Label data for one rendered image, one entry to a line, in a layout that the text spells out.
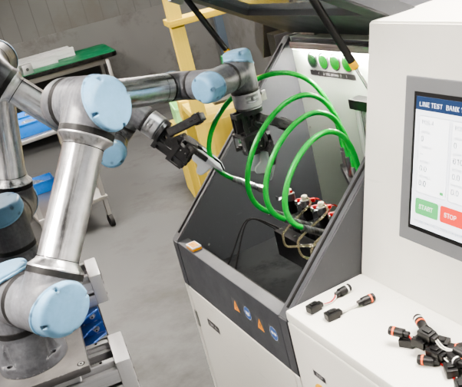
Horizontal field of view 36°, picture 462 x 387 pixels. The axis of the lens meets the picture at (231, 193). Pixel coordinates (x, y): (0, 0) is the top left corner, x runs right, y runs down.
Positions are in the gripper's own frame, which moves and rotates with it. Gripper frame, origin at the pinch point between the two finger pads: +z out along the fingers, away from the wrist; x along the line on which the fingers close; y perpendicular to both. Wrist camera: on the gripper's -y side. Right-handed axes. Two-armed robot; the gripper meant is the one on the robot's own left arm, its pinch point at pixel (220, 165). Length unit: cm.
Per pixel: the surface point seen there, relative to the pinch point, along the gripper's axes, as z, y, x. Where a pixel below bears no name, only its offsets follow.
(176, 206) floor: -35, 114, -303
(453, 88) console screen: 33, -51, 54
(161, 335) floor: 14, 119, -132
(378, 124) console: 26, -37, 35
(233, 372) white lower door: 39, 51, -5
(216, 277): 17.8, 24.6, 8.9
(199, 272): 12.7, 30.9, -2.9
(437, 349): 58, -11, 67
